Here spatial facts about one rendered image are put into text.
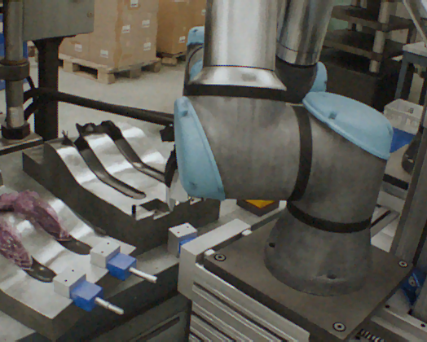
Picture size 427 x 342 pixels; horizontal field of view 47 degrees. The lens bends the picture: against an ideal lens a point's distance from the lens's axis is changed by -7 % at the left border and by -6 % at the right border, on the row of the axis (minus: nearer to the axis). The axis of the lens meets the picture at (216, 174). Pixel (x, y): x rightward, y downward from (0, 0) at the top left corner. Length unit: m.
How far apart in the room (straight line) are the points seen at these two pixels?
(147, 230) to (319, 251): 0.52
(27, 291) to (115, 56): 4.24
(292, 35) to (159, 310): 0.74
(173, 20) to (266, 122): 5.18
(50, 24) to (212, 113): 1.31
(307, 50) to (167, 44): 5.03
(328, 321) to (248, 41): 0.34
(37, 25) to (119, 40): 3.25
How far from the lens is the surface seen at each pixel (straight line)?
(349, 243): 0.66
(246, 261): 0.70
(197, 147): 0.55
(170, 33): 5.76
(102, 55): 5.16
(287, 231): 0.66
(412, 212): 0.84
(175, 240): 1.09
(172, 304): 1.28
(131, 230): 1.08
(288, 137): 0.58
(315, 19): 0.78
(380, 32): 4.92
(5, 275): 0.96
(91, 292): 0.90
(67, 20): 1.85
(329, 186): 0.60
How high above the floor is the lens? 1.44
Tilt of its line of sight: 26 degrees down
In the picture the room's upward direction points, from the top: 7 degrees clockwise
